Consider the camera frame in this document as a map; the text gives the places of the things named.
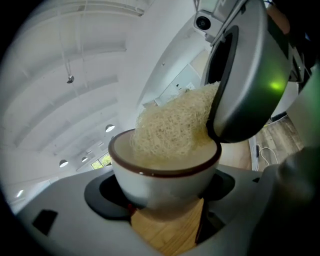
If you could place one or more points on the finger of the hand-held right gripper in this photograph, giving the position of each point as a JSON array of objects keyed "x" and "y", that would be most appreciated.
[{"x": 257, "y": 75}]

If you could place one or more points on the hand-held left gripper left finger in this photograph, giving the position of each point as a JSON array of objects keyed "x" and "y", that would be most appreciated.
[{"x": 67, "y": 200}]

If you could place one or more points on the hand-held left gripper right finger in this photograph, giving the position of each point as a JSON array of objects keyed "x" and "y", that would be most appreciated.
[{"x": 250, "y": 207}]

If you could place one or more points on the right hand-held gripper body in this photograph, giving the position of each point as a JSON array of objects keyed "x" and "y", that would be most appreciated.
[{"x": 220, "y": 6}]

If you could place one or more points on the white cup with brown rim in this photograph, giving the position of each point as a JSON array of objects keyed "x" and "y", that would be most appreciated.
[{"x": 162, "y": 186}]

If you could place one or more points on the beige loofah scrubbing sponge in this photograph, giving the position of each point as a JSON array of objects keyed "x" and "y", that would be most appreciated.
[{"x": 170, "y": 125}]

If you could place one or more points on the person's right forearm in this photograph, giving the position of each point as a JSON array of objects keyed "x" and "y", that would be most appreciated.
[{"x": 276, "y": 16}]

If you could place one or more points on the white dome pendant lamp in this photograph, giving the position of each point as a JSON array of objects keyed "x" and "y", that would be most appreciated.
[
  {"x": 63, "y": 163},
  {"x": 84, "y": 159},
  {"x": 110, "y": 128}
]

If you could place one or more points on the window with green view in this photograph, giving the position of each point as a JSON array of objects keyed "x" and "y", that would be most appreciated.
[{"x": 101, "y": 161}]

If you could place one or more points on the dark hanging ceiling lamp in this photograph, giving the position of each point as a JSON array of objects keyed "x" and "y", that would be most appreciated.
[{"x": 70, "y": 79}]

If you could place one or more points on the grey gripper camera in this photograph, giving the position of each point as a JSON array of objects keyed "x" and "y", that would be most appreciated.
[{"x": 203, "y": 23}]

